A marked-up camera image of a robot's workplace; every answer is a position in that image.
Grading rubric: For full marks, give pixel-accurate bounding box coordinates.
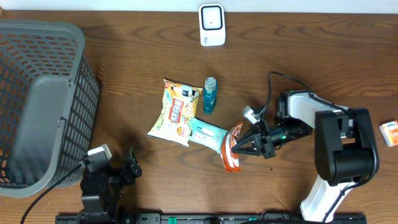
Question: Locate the brown Top chocolate bar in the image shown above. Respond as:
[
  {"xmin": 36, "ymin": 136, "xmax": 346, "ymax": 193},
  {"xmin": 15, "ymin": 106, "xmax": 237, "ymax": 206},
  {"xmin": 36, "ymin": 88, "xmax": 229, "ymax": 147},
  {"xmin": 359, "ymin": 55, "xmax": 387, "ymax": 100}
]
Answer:
[{"xmin": 220, "ymin": 121, "xmax": 243, "ymax": 172}]

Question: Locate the light blue wet wipes pack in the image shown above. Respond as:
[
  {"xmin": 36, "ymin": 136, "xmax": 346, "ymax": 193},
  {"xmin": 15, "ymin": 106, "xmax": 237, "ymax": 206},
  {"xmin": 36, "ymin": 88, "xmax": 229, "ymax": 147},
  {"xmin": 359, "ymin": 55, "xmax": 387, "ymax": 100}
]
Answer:
[{"xmin": 189, "ymin": 118, "xmax": 228, "ymax": 154}]

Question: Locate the yellow chips snack bag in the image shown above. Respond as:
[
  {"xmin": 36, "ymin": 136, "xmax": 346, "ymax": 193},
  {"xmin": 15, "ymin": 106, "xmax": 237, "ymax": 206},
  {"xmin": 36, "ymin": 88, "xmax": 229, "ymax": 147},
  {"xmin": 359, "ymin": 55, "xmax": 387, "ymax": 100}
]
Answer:
[{"xmin": 147, "ymin": 79, "xmax": 203, "ymax": 147}]

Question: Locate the blue mouthwash bottle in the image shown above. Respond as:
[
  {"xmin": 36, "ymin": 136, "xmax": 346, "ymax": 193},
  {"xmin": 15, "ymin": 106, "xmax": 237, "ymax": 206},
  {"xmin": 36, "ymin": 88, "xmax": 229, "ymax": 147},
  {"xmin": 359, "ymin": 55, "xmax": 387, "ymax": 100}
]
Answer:
[{"xmin": 203, "ymin": 77, "xmax": 218, "ymax": 114}]

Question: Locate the small orange white tissue pack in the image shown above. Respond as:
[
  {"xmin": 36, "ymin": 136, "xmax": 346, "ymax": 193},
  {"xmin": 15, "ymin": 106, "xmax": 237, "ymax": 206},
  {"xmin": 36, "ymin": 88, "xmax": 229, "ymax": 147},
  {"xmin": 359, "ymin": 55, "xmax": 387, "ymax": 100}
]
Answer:
[{"xmin": 379, "ymin": 121, "xmax": 398, "ymax": 147}]

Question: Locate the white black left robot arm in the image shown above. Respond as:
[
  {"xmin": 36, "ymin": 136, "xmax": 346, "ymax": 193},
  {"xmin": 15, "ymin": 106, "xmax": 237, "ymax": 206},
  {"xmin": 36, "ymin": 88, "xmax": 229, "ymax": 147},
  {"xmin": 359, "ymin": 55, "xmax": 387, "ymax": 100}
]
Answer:
[{"xmin": 80, "ymin": 144, "xmax": 142, "ymax": 223}]

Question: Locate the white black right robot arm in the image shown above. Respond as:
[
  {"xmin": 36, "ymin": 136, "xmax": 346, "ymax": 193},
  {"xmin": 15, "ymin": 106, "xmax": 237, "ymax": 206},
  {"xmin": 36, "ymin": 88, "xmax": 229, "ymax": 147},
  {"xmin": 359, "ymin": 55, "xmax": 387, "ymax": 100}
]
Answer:
[{"xmin": 231, "ymin": 90, "xmax": 379, "ymax": 223}]

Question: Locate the white barcode scanner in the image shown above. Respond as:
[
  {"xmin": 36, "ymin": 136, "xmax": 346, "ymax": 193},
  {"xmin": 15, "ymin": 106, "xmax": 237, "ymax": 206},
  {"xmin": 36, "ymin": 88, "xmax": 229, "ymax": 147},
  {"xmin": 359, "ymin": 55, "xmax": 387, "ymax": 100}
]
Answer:
[{"xmin": 198, "ymin": 4, "xmax": 226, "ymax": 47}]

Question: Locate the grey plastic mesh basket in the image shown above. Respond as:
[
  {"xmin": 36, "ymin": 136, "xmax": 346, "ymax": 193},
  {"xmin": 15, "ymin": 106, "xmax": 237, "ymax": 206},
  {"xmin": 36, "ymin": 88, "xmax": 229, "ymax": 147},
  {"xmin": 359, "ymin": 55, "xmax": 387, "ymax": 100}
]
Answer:
[{"xmin": 1, "ymin": 20, "xmax": 100, "ymax": 197}]

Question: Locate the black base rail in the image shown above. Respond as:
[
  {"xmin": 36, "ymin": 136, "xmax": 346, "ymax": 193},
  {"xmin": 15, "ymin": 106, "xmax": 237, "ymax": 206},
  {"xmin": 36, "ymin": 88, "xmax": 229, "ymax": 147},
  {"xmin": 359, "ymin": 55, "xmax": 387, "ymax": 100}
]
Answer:
[{"xmin": 55, "ymin": 212, "xmax": 368, "ymax": 224}]

